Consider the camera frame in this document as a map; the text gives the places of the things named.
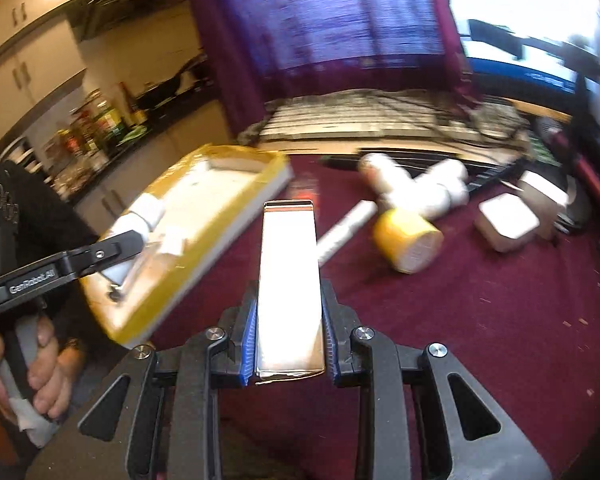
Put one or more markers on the group of kitchen counter bottles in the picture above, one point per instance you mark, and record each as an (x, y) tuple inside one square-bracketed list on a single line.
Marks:
[(97, 125)]

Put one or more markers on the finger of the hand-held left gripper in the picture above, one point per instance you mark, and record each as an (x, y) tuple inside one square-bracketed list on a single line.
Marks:
[(75, 262), (116, 294)]

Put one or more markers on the tall white carton box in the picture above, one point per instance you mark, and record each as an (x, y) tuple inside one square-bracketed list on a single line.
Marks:
[(290, 280)]

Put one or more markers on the white square box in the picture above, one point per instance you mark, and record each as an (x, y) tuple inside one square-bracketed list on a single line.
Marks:
[(507, 222), (542, 192)]

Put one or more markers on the cream kitchen base cabinets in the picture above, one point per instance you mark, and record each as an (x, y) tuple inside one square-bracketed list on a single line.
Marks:
[(165, 155)]

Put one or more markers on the cream kitchen wall cabinets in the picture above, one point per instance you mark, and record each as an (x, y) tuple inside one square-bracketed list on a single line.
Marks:
[(35, 20)]

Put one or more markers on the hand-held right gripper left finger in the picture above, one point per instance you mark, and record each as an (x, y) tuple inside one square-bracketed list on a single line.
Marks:
[(250, 340)]

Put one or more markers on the white plastic tube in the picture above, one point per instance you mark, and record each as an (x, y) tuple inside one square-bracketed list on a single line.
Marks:
[(137, 220)]

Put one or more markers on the white plastic bottle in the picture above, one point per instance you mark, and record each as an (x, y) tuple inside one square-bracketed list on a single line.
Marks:
[(442, 187), (380, 172)]

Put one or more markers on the small white paper packet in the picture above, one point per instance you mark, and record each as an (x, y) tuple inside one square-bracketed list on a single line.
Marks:
[(172, 241)]

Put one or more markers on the computer monitor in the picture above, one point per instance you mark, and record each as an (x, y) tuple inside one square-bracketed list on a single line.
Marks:
[(525, 5)]

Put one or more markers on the white marker pen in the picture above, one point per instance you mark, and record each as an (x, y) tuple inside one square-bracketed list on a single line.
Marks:
[(347, 227)]

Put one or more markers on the yellow round container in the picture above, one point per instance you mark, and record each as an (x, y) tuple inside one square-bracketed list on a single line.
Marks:
[(405, 240)]

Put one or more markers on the computer keyboard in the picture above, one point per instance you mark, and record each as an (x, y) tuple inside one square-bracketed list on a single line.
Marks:
[(370, 117)]

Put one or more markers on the yellow taped cardboard tray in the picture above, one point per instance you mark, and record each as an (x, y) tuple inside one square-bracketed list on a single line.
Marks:
[(215, 195)]

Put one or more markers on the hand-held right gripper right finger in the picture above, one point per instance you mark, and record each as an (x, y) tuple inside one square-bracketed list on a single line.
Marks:
[(329, 340)]

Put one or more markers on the person's left hand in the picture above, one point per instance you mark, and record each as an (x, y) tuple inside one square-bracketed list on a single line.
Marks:
[(47, 365)]

